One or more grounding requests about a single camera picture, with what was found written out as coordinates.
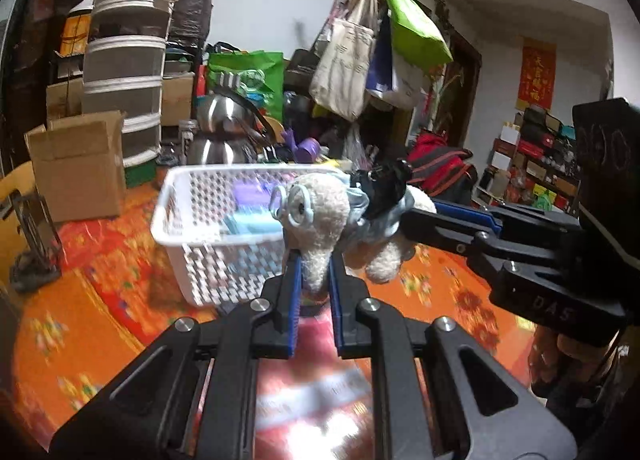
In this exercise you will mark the purple tissue pack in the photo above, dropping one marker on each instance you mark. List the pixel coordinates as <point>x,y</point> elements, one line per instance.
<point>252,197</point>

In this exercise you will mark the person's right hand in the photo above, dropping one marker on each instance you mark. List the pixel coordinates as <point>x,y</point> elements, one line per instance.
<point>565,365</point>

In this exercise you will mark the beige canvas tote bag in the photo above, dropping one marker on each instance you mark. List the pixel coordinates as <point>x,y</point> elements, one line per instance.
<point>345,65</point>

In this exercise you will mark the black plastic bag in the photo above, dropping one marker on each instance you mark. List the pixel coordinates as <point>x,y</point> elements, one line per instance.
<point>192,5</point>

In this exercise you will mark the beige plush toy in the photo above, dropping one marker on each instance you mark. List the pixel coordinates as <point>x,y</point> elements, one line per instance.
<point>320,220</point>

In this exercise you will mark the dark wooden door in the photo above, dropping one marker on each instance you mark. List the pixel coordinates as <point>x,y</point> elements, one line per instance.
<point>460,85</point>

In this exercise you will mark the green plastic basket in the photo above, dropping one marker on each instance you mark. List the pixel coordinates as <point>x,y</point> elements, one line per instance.
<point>140,172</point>

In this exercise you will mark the stacked plastic drawer tower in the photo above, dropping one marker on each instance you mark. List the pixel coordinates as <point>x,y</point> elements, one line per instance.
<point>125,65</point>

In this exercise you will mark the red wall poster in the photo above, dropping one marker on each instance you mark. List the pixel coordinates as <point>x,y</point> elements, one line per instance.
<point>536,75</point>

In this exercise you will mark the open cardboard box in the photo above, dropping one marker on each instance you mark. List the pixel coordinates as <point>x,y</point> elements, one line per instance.
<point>80,165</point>

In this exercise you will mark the light teal tissue pack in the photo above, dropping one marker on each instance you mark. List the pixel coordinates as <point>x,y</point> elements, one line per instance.
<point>250,224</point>

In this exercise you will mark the green shopping bag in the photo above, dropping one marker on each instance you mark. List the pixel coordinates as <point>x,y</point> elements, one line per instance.
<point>260,75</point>

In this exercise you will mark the red black backpack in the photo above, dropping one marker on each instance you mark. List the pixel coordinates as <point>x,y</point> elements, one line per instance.
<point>440,160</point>

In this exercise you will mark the white tote bag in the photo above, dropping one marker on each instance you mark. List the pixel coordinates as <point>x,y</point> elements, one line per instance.
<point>407,87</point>

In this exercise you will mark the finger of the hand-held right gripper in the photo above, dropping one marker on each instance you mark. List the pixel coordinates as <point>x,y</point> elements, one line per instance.
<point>440,235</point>
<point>470,214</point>

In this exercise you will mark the white perforated plastic basket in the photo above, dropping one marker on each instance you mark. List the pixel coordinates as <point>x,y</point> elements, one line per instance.
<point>210,250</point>

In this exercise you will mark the shelf of boxes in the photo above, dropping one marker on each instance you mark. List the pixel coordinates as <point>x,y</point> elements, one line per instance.
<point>535,160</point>

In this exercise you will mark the red floral tablecloth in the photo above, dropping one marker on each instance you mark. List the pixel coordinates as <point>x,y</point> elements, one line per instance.
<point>75,330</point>

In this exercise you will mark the black folding phone stand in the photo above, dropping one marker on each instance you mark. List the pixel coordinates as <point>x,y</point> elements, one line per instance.
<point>35,250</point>

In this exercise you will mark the blue bag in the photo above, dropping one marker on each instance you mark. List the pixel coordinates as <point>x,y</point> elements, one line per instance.
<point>380,60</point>

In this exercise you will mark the stainless steel kettle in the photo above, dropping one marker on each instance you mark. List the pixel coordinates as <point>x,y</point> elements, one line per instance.
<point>220,140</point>

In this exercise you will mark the dark lid jar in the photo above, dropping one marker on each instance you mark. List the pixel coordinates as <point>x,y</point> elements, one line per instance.
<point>189,140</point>

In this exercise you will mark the hanging clear plastic bag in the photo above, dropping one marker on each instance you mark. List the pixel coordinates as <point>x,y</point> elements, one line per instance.
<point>355,142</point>

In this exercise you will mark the wooden chair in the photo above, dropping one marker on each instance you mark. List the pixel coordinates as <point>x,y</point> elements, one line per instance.
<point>12,220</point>

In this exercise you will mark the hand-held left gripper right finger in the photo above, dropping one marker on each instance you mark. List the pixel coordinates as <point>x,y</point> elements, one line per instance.
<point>336,300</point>

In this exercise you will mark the purple plastic item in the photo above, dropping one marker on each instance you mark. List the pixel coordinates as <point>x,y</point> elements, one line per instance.
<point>305,150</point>

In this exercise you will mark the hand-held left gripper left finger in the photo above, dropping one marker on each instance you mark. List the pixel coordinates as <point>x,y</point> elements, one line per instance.
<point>295,300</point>

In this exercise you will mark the orange canister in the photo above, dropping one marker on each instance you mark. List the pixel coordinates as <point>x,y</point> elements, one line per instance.
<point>75,32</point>

